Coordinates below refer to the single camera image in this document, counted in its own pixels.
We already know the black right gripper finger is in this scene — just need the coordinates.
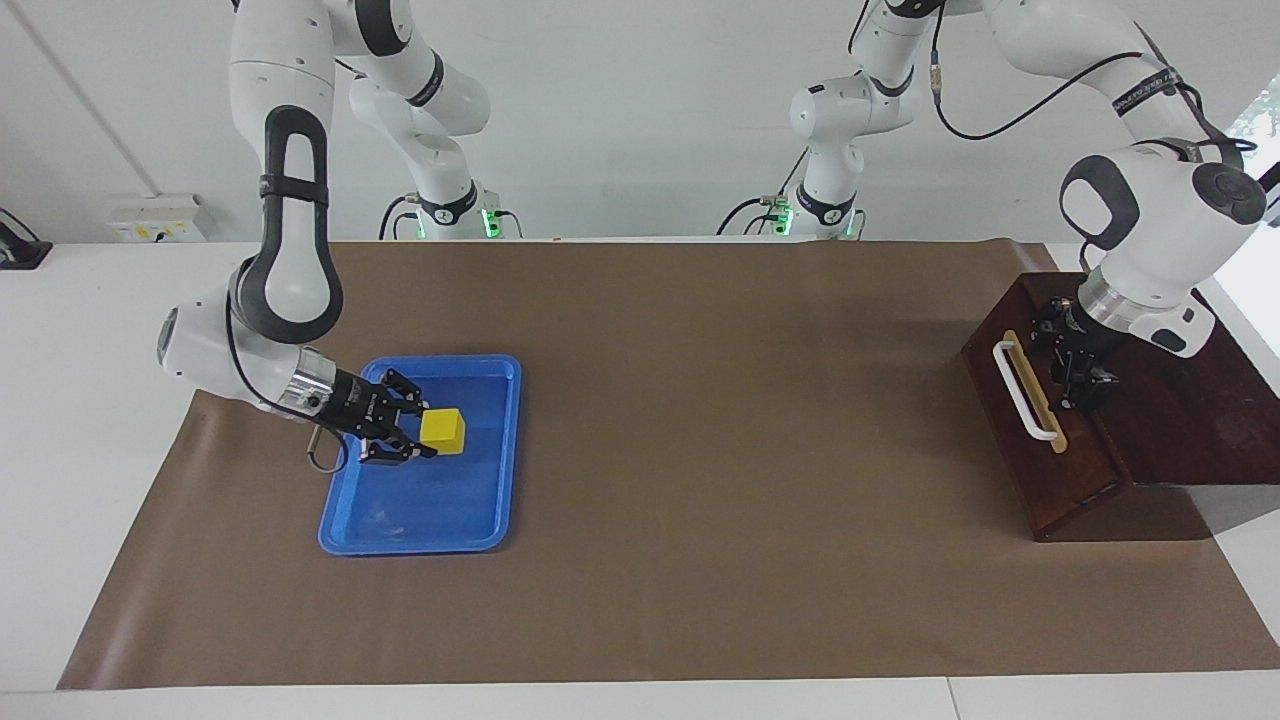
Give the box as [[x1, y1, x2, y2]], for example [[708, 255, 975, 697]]
[[376, 367, 430, 413], [360, 436, 439, 469]]

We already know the yellow cube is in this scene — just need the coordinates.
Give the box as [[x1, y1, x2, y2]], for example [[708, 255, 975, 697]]
[[420, 407, 468, 456]]

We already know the dark wooden drawer cabinet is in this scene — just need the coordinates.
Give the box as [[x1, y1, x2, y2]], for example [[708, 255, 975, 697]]
[[962, 270, 1280, 543]]

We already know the blue plastic tray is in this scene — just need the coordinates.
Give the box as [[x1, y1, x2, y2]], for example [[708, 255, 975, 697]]
[[318, 354, 523, 557]]

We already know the brown table mat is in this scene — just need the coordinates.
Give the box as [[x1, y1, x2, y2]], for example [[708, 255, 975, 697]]
[[57, 240, 1280, 691]]

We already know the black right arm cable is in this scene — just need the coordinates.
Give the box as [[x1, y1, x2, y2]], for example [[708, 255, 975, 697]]
[[225, 290, 348, 474]]

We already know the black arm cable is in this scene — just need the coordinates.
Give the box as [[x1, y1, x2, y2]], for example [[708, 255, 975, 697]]
[[225, 290, 348, 474], [928, 0, 1247, 163]]

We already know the black right base cable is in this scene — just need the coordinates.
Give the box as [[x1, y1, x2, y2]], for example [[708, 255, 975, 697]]
[[378, 193, 421, 241]]

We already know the black base cable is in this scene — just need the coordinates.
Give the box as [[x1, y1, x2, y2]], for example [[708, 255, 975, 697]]
[[716, 150, 813, 238], [378, 193, 421, 241]]

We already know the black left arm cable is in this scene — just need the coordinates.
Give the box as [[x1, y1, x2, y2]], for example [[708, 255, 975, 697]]
[[928, 0, 1247, 163]]

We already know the white wall power outlet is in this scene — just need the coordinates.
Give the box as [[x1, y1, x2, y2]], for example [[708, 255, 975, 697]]
[[108, 195, 211, 243]]

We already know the black left base cable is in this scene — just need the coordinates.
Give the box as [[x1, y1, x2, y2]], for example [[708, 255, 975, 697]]
[[716, 150, 813, 238]]

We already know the black desk clamp mount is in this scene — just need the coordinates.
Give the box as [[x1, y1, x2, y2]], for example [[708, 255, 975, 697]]
[[0, 207, 53, 270]]

